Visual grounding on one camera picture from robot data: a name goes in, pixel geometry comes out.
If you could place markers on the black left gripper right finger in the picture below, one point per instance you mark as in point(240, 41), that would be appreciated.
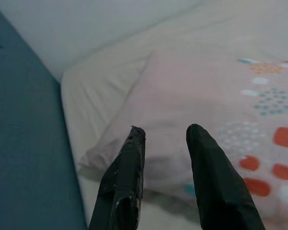
point(216, 182)

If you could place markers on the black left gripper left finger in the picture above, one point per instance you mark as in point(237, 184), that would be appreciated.
point(124, 172)

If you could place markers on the bed with cream sheet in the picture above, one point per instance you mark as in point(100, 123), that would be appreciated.
point(98, 95)

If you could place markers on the pink dotted pattern pillow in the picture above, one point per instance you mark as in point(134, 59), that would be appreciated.
point(182, 95)

